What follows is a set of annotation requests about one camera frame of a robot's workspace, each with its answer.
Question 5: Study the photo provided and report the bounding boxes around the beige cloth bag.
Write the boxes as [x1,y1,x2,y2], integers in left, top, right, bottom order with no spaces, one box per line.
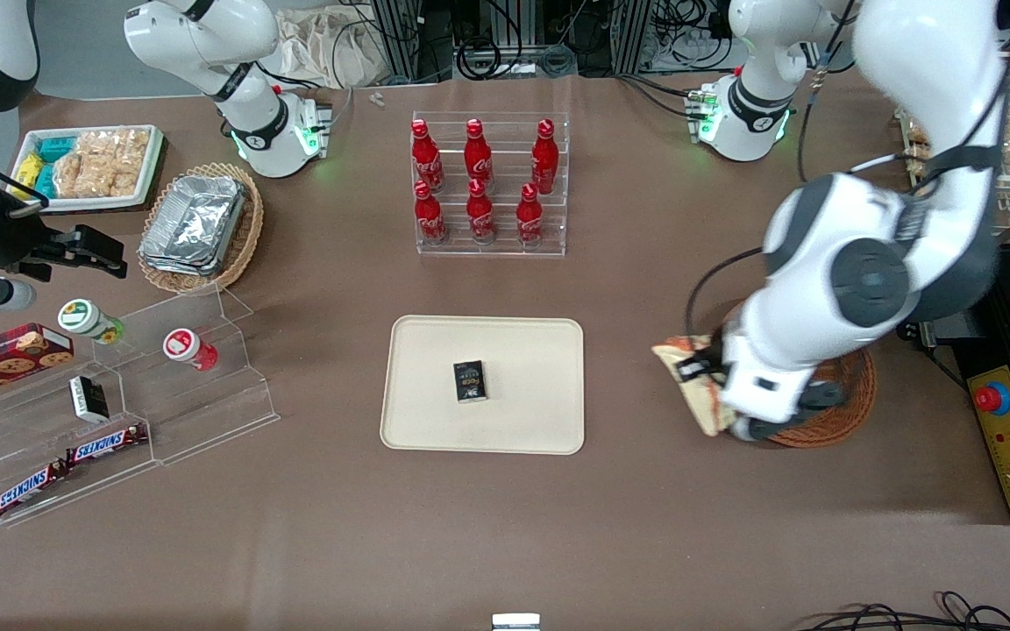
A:
[274,6,385,89]

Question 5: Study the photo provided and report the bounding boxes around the red cookie box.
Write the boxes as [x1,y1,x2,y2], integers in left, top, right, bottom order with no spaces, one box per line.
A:
[0,323,75,407]

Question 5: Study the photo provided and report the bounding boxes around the triangle sandwich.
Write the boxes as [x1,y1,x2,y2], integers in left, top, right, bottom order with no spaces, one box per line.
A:
[651,335,731,437]

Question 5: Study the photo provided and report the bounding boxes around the clear rice cracker bag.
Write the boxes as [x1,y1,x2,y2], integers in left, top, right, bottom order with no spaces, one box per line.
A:
[75,128,152,199]
[51,151,90,200]

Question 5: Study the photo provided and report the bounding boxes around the green capped drink bottle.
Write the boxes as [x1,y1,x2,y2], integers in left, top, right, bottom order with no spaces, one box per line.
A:
[57,298,127,345]

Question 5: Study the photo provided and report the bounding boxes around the brown round wicker basket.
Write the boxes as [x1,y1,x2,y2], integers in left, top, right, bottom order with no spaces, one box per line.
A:
[720,302,878,450]

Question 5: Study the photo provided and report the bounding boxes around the Snickers chocolate bar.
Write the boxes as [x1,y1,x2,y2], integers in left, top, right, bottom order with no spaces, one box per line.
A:
[67,423,149,466]
[0,459,70,517]

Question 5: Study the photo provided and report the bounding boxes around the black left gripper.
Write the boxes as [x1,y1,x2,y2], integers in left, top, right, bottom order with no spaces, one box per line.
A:
[677,325,729,384]

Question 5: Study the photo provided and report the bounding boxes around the stacked aluminium foil trays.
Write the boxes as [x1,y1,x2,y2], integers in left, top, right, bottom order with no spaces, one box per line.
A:
[138,174,248,278]

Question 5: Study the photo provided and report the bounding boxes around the coiled black cable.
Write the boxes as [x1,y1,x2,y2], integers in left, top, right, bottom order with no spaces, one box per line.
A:
[456,37,516,82]

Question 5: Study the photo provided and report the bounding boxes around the black floor cables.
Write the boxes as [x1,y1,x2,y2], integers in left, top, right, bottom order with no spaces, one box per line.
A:
[786,591,1010,631]

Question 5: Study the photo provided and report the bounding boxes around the light oval wicker basket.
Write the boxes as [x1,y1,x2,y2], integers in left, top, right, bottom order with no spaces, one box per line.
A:
[137,161,266,295]

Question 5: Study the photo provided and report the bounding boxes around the red cola bottle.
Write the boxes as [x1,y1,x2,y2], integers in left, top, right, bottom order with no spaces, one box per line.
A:
[530,118,561,196]
[410,119,445,195]
[516,182,546,248]
[466,179,498,245]
[413,181,449,246]
[464,118,495,190]

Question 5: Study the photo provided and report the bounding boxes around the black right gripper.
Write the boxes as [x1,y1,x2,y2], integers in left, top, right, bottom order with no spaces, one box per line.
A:
[0,187,129,283]

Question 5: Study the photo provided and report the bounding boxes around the white rectangular snack tray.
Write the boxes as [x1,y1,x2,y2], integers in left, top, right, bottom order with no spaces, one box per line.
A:
[10,124,166,213]

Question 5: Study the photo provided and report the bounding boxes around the clear acrylic bottle rack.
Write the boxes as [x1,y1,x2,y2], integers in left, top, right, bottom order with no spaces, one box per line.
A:
[410,110,570,258]

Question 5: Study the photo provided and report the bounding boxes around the beige plastic tray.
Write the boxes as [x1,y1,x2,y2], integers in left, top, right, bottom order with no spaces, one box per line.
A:
[380,315,586,456]

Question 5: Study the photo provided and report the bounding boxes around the small black white box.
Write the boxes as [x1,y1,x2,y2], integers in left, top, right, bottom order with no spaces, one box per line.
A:
[68,374,110,424]

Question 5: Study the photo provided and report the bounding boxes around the aluminium frame post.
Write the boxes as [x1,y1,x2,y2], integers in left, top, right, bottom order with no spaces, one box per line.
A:
[614,0,656,73]
[370,0,423,82]

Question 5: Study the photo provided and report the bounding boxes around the red capped drink bottle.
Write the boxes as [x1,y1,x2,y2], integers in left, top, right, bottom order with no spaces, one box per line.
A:
[162,328,219,372]

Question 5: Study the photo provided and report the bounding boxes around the clear acrylic stepped shelf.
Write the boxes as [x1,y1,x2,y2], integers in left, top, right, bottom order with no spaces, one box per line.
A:
[0,284,281,528]

